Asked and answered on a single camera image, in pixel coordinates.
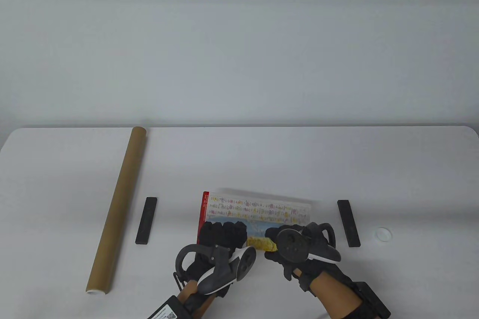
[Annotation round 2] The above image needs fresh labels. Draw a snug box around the black right wrist box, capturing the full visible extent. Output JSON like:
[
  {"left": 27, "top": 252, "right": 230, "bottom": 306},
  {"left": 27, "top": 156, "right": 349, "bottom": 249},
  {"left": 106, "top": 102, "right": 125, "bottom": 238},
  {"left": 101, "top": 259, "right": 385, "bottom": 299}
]
[{"left": 354, "top": 282, "right": 391, "bottom": 319}]

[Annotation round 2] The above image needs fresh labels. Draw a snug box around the brown cardboard mailing tube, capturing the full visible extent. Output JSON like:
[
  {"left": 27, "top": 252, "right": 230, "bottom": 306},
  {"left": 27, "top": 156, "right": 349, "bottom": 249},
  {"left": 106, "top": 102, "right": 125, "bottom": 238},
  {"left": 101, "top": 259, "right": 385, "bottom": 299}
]
[{"left": 85, "top": 126, "right": 147, "bottom": 295}]

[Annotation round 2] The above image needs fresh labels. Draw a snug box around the black labelled left wrist box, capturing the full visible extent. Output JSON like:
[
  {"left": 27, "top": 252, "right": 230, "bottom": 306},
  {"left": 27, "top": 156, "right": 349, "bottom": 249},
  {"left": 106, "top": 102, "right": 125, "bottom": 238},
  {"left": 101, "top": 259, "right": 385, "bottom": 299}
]
[{"left": 148, "top": 295, "right": 187, "bottom": 319}]

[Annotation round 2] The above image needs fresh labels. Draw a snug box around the colourful paper map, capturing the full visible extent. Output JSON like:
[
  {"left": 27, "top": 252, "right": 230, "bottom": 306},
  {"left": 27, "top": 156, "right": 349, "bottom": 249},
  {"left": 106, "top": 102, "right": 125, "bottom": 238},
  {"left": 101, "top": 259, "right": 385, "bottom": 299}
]
[{"left": 196, "top": 191, "right": 313, "bottom": 252}]

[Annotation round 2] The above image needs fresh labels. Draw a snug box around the person's left forearm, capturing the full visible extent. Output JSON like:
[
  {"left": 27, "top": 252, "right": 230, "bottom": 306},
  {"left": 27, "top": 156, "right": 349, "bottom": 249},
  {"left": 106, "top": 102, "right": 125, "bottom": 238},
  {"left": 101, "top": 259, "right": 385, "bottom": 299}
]
[{"left": 176, "top": 280, "right": 216, "bottom": 319}]

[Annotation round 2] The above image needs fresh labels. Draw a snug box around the person's right hand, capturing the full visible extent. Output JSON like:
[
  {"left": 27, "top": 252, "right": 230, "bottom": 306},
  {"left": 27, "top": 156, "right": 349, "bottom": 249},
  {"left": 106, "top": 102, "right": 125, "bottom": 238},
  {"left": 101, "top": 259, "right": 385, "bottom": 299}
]
[{"left": 264, "top": 226, "right": 352, "bottom": 292}]

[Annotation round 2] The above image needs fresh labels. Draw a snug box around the person's left hand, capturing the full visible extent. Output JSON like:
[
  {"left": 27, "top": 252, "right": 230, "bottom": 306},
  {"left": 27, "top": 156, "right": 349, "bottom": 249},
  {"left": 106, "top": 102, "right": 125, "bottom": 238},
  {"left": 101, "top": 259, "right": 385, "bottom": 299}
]
[{"left": 185, "top": 221, "right": 248, "bottom": 283}]

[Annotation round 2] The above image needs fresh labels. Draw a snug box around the black white right hand controller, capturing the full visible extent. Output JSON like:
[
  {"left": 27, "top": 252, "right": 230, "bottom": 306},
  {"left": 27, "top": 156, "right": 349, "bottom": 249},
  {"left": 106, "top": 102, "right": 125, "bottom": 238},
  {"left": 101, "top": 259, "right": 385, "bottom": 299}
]
[{"left": 275, "top": 223, "right": 342, "bottom": 263}]

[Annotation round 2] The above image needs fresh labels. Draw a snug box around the black bar paperweight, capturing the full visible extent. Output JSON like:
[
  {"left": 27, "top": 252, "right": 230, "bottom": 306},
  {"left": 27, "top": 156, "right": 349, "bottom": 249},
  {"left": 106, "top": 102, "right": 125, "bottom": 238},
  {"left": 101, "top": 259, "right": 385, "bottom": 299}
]
[
  {"left": 135, "top": 197, "right": 158, "bottom": 245},
  {"left": 337, "top": 200, "right": 361, "bottom": 248}
]

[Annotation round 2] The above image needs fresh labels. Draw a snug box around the person's right forearm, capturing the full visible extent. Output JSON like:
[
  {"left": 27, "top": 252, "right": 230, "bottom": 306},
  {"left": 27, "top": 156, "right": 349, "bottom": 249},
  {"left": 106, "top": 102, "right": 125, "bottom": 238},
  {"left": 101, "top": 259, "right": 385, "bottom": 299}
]
[{"left": 311, "top": 272, "right": 363, "bottom": 319}]

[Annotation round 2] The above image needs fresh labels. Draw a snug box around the black white left hand controller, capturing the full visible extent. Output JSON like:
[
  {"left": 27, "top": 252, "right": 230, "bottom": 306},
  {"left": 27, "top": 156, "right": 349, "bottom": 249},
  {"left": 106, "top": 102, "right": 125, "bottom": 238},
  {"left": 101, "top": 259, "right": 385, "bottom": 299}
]
[{"left": 175, "top": 244, "right": 257, "bottom": 294}]

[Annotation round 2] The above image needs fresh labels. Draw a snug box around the black white hand controller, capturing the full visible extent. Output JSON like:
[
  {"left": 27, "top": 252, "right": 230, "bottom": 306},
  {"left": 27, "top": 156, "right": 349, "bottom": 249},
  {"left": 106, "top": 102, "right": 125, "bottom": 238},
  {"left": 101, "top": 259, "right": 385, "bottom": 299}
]
[
  {"left": 275, "top": 223, "right": 342, "bottom": 263},
  {"left": 175, "top": 244, "right": 257, "bottom": 294}
]

